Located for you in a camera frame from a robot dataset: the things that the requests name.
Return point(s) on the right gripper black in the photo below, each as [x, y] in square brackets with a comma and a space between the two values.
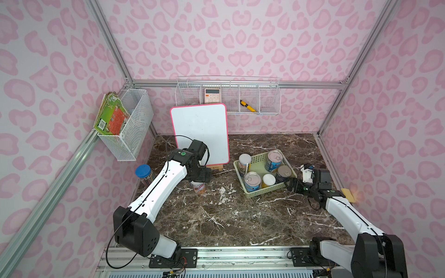
[295, 185]

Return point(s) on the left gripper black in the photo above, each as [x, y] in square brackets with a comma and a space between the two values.
[202, 175]

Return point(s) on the red white lidded can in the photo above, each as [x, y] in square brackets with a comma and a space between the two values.
[198, 187]

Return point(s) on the dark navy tin can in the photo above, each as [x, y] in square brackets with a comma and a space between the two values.
[283, 174]

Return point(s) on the small yellow white-lid can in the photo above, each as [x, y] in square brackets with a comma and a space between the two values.
[268, 180]

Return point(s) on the blue tin can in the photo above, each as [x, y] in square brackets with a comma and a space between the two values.
[273, 161]
[252, 181]

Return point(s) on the green plastic basket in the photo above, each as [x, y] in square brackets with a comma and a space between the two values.
[263, 173]

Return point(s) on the yellow can white lid spoon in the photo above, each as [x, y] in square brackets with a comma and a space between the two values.
[244, 164]

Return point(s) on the blue lid pencil jar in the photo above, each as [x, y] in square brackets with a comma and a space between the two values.
[145, 174]

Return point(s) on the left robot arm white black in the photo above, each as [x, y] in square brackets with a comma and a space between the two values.
[134, 225]

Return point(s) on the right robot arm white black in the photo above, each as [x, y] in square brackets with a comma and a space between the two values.
[376, 254]

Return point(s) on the wooden whiteboard stand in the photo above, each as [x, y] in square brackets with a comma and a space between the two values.
[216, 167]

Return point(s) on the yellow sticky note pad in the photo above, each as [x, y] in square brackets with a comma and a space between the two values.
[348, 195]

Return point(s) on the pink framed whiteboard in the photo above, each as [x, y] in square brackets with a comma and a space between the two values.
[206, 123]

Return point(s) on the white pink calculator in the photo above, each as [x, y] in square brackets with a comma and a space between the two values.
[212, 95]

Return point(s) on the yellow black utility knife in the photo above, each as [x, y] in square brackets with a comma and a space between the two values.
[247, 106]

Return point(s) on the green red booklet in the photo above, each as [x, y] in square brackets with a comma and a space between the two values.
[112, 116]

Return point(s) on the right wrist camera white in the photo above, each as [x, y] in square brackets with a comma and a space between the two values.
[320, 179]

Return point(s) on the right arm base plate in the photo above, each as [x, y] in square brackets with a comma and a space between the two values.
[301, 257]

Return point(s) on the white mesh wall basket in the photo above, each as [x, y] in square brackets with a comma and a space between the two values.
[126, 146]

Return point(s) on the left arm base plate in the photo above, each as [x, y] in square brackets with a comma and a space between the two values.
[184, 257]

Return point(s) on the white wire wall shelf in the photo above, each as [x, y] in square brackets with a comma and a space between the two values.
[263, 94]

